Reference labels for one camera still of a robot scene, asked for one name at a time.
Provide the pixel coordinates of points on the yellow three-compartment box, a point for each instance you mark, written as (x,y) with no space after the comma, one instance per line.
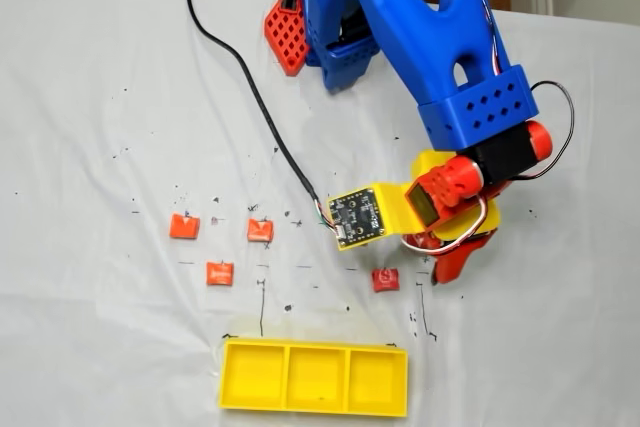
(255,372)

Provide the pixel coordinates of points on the white tablecloth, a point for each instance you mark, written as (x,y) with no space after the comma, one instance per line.
(75,97)

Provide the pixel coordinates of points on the orange candy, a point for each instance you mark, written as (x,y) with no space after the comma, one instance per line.
(184,227)
(260,231)
(220,273)

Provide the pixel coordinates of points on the camera board on yellow mount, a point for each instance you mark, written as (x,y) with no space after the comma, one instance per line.
(357,219)

